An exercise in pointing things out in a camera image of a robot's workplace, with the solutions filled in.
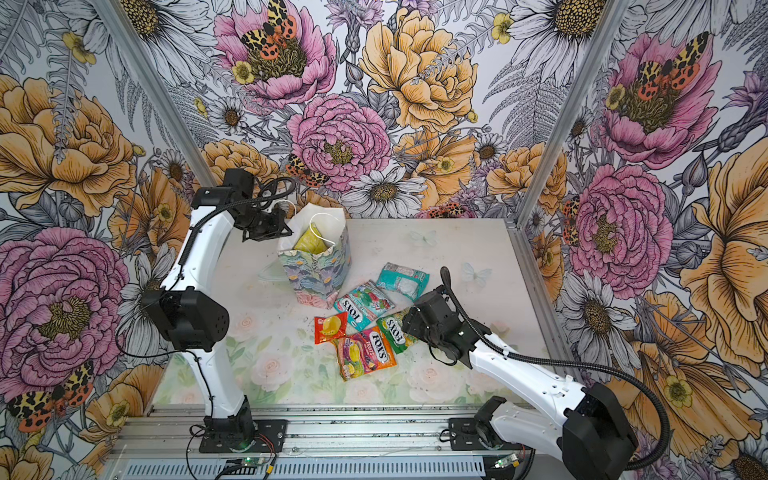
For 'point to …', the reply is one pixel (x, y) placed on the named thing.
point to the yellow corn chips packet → (311, 243)
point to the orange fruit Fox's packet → (365, 352)
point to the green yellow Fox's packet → (391, 326)
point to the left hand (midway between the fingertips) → (289, 240)
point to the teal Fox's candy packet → (409, 282)
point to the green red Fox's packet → (364, 304)
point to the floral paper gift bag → (317, 281)
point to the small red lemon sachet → (330, 327)
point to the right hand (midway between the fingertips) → (411, 330)
